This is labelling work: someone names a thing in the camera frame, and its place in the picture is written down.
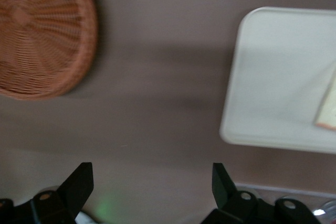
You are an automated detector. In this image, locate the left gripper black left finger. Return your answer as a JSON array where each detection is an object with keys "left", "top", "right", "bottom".
[{"left": 0, "top": 162, "right": 95, "bottom": 224}]

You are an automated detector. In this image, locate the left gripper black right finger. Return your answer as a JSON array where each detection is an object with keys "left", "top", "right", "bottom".
[{"left": 200, "top": 162, "right": 322, "bottom": 224}]

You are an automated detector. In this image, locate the triangular sandwich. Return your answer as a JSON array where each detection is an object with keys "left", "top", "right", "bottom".
[{"left": 313, "top": 65, "right": 336, "bottom": 131}]

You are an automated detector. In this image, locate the beige rectangular tray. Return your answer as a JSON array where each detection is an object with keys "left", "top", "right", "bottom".
[{"left": 219, "top": 6, "right": 336, "bottom": 154}]

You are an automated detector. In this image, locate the brown round wicker basket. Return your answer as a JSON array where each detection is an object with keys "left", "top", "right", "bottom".
[{"left": 0, "top": 0, "right": 99, "bottom": 101}]

